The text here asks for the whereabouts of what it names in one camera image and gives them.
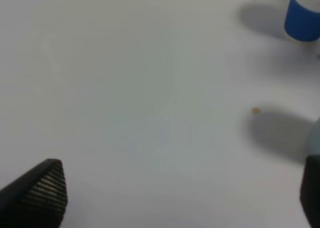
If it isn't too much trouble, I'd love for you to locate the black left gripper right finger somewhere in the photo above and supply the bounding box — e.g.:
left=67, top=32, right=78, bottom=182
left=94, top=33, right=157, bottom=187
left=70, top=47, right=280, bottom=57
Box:
left=300, top=155, right=320, bottom=228

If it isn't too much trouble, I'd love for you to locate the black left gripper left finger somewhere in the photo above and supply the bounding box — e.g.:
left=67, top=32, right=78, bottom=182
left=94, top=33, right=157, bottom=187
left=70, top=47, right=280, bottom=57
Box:
left=0, top=158, right=68, bottom=228

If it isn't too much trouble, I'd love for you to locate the teal plastic cup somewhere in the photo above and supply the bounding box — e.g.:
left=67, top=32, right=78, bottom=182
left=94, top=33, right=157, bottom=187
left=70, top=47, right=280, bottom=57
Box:
left=306, top=118, right=320, bottom=156

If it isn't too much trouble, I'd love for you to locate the small brown drink drop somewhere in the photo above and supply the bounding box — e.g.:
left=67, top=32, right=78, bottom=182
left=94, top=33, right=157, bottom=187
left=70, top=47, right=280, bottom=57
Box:
left=251, top=107, right=261, bottom=114

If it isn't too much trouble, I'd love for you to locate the clear cup blue sleeve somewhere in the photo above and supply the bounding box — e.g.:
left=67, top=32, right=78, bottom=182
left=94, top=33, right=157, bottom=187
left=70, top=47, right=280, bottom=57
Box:
left=284, top=0, right=320, bottom=43

